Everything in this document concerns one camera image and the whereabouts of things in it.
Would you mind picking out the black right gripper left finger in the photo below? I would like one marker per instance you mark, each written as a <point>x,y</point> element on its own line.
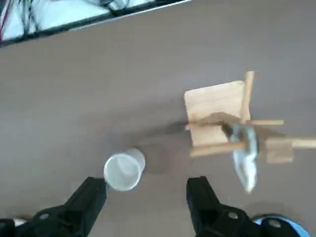
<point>74,209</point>

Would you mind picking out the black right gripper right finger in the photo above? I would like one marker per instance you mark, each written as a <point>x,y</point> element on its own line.
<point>209,209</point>

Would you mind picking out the white enamel cup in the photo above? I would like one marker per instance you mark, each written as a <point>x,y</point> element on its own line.
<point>122,170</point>

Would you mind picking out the blue plate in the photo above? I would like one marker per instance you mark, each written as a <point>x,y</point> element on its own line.
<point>300,228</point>

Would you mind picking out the wooden peg rack stand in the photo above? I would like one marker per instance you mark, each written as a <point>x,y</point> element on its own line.
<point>214,103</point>

